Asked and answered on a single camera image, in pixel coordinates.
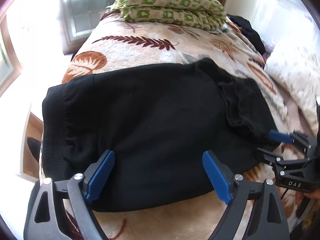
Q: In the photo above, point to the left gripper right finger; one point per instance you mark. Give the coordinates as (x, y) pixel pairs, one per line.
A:
(267, 219)

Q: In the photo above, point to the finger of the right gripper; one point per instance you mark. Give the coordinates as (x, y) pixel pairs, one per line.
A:
(270, 159)
(297, 139)

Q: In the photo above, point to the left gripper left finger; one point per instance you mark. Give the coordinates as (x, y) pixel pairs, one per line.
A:
(46, 215)

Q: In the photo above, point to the black pants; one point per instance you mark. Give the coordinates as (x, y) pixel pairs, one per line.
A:
(158, 119)

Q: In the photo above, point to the black clothing pile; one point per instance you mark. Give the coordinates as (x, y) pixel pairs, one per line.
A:
(247, 30)

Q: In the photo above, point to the person's right hand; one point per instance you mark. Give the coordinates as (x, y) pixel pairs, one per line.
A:
(313, 195)

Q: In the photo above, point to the white floral quilt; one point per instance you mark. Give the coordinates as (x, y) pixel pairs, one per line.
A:
(295, 66)

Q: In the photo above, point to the leaf patterned bed blanket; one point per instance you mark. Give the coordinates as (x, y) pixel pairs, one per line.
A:
(115, 44)

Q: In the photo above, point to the green patterned folded quilt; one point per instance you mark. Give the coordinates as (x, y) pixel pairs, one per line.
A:
(200, 14)

